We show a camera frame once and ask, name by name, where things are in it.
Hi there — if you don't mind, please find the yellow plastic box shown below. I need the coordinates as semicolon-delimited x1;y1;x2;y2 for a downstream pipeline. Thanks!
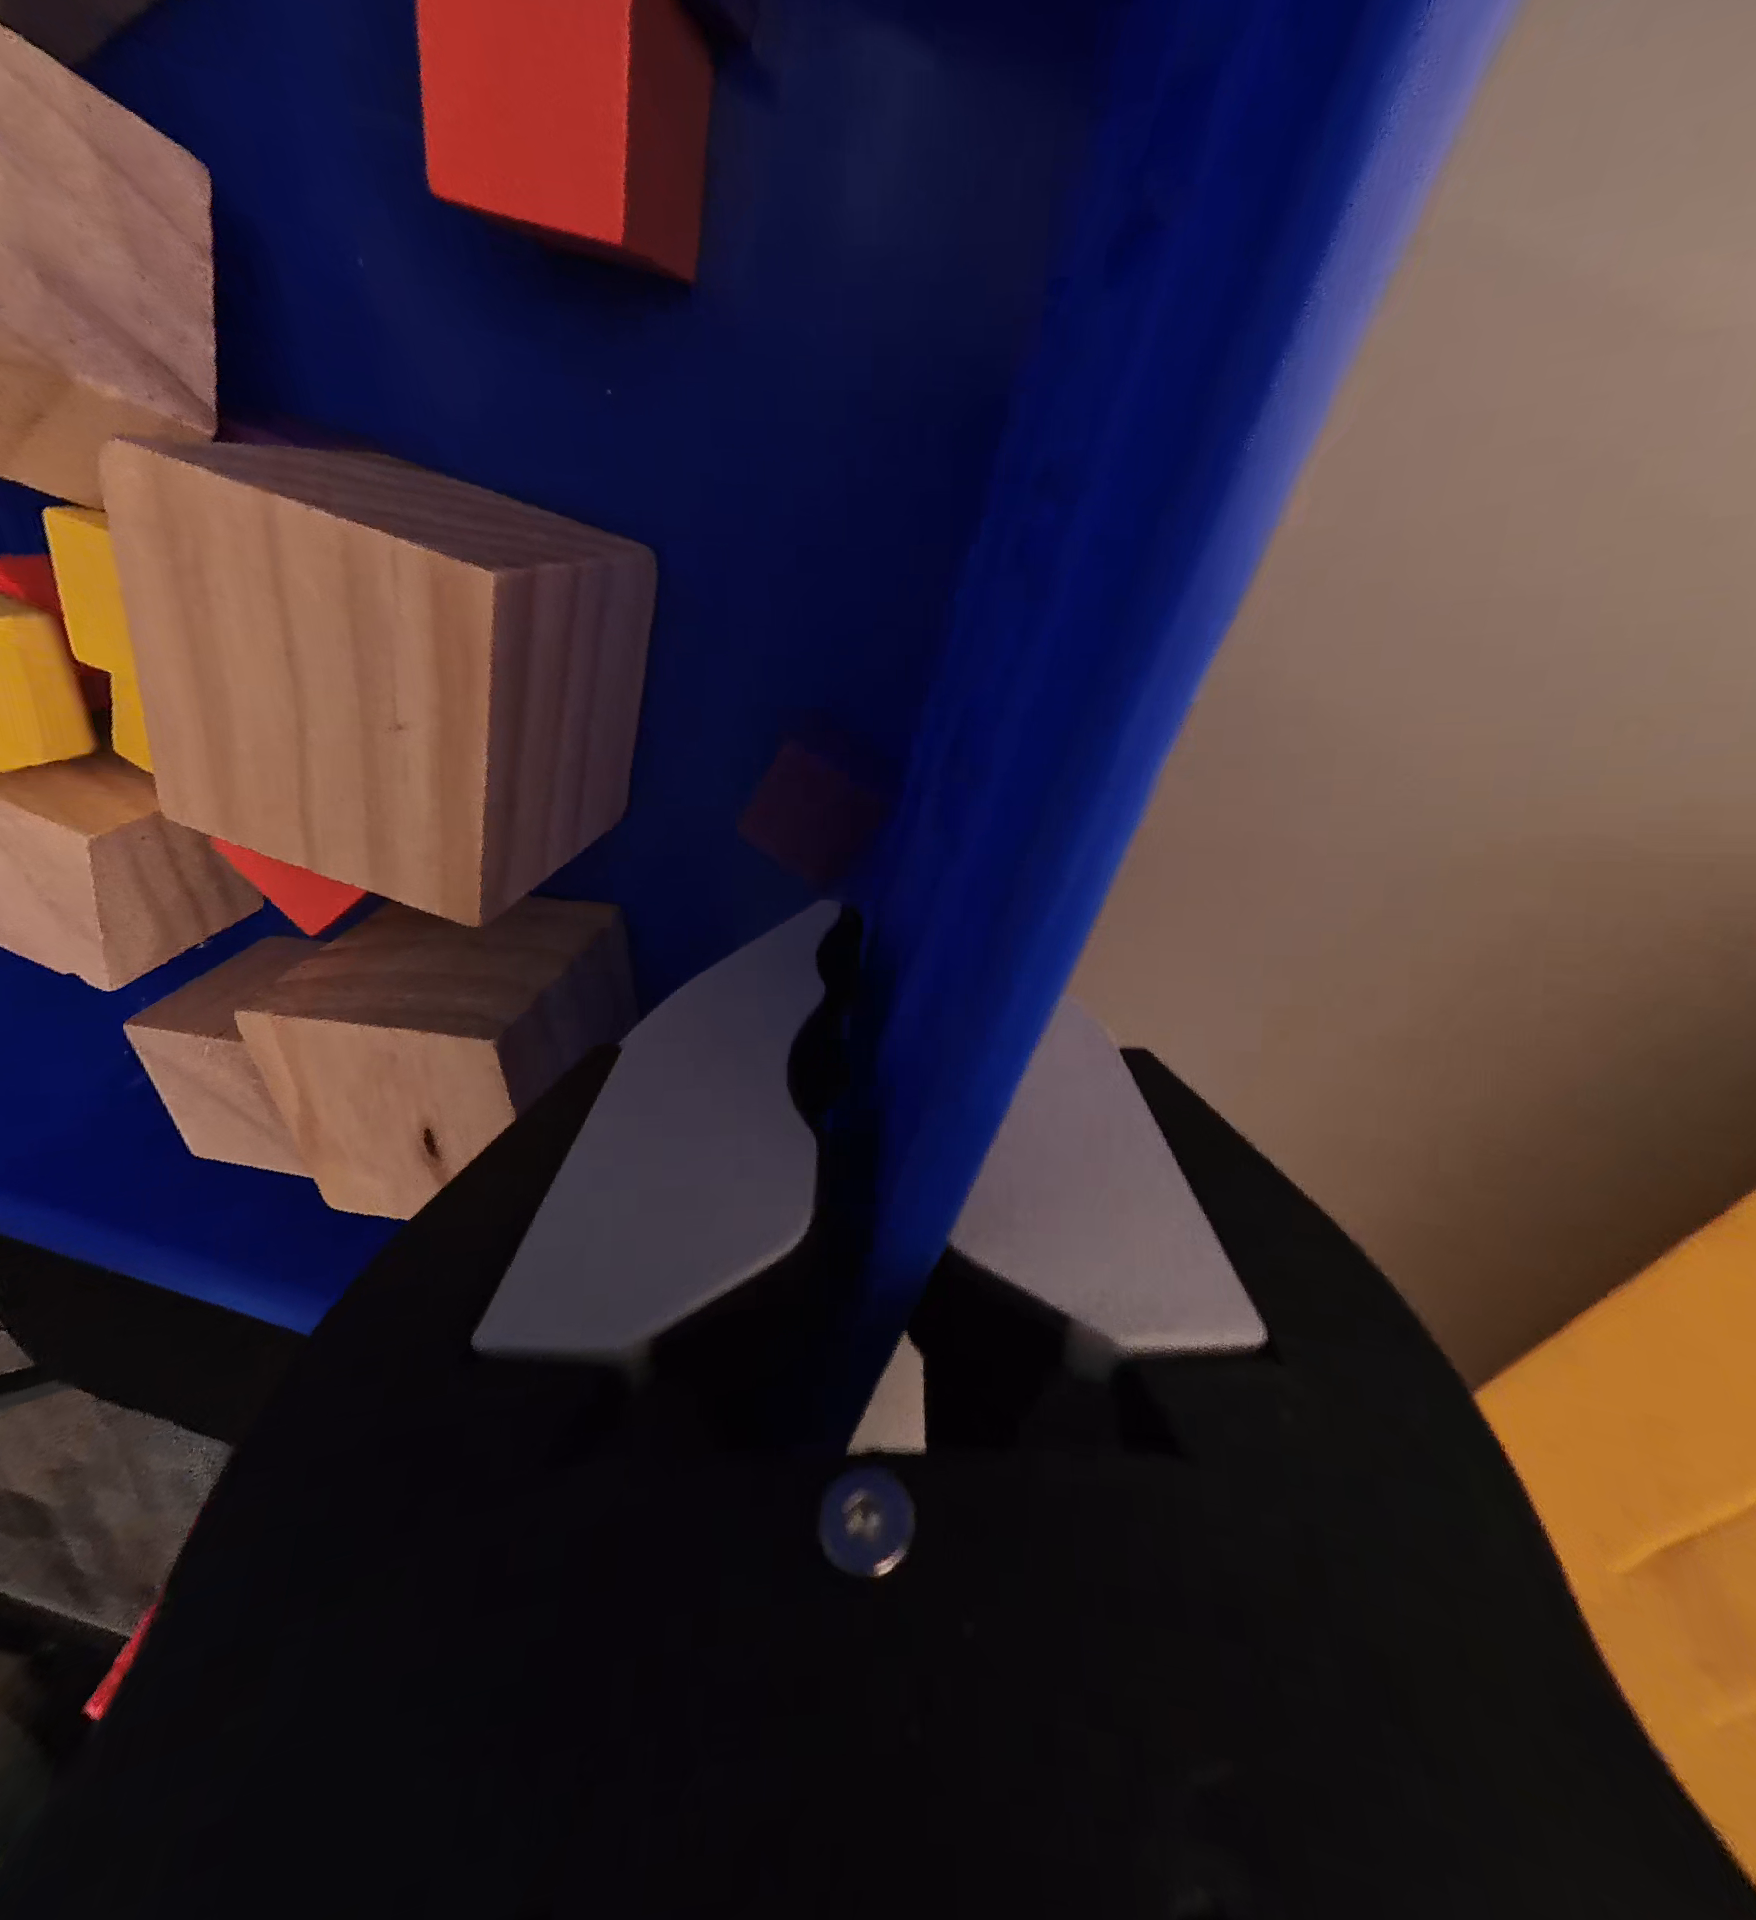
1475;1128;1756;1920

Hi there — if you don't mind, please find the blue plastic box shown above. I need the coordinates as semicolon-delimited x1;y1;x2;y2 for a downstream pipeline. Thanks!
0;0;1519;1454

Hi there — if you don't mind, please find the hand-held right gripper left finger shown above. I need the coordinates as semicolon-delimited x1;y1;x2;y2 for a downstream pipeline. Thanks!
470;898;870;1435

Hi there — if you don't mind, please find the pile of coloured wooden cubes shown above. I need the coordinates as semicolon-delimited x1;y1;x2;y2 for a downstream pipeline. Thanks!
0;0;716;1225

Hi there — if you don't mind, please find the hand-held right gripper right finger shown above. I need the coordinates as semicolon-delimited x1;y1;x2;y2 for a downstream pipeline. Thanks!
905;996;1270;1451

